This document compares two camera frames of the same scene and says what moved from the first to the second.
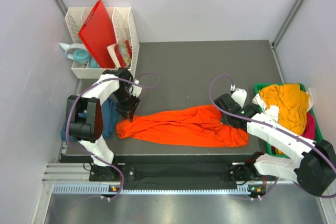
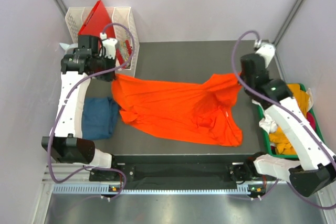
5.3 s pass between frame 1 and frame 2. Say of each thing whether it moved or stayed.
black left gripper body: moved
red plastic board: stayed
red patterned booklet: stayed
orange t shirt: moved
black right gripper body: moved
